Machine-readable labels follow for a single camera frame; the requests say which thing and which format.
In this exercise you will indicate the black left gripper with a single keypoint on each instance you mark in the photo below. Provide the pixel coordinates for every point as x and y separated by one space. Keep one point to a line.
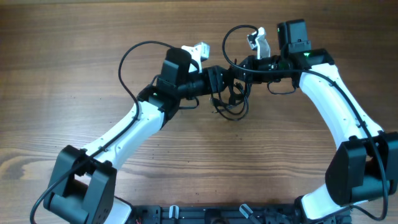
213 76

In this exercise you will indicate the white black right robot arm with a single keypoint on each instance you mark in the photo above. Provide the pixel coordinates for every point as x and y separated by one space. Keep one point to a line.
364 167

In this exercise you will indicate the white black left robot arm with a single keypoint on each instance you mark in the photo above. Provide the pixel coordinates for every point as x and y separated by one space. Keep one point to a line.
83 181

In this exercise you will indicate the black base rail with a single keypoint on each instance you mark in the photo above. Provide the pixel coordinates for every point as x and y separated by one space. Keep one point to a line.
268 214

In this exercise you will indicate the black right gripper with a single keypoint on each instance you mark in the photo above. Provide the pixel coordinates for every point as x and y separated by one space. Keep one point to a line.
252 76

